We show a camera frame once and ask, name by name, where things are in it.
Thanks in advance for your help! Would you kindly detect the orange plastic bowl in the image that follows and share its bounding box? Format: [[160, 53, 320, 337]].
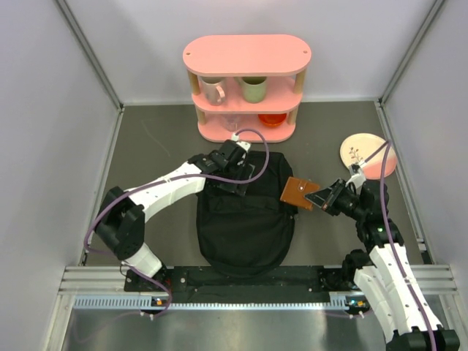
[[258, 113, 287, 128]]

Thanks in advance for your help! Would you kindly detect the green mug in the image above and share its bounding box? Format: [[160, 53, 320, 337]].
[[235, 77, 267, 104]]

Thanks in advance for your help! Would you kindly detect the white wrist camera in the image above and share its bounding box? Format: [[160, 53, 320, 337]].
[[346, 164, 366, 189], [230, 133, 252, 152]]

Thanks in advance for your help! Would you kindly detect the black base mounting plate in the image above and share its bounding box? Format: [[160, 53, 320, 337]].
[[124, 265, 366, 303]]

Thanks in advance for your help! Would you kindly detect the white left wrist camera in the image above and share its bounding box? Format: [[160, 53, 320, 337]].
[[230, 133, 252, 152]]

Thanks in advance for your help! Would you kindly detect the clear drinking glass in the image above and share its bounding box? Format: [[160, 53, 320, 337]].
[[222, 114, 241, 132]]

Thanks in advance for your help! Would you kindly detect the black student backpack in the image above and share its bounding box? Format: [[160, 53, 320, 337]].
[[196, 151, 298, 279]]

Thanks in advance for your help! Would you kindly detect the pink wooden shelf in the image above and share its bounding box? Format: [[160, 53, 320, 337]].
[[183, 34, 312, 143]]

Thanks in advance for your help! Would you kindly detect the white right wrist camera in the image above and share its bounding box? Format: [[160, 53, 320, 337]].
[[346, 164, 366, 189]]

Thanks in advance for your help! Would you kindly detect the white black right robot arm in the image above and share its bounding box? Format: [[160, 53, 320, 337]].
[[305, 179, 461, 350]]

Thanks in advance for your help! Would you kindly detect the brown leather wallet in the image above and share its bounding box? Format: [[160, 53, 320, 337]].
[[280, 176, 320, 211]]

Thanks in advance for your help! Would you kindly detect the pink and cream plate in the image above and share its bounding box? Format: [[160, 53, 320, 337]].
[[339, 133, 386, 180]]

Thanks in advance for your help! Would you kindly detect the pink mug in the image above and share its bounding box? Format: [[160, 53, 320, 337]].
[[200, 77, 227, 105]]

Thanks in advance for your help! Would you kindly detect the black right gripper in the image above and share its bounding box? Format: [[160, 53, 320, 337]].
[[304, 178, 367, 221]]

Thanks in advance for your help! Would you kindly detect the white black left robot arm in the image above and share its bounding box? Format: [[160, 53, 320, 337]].
[[93, 139, 254, 290]]

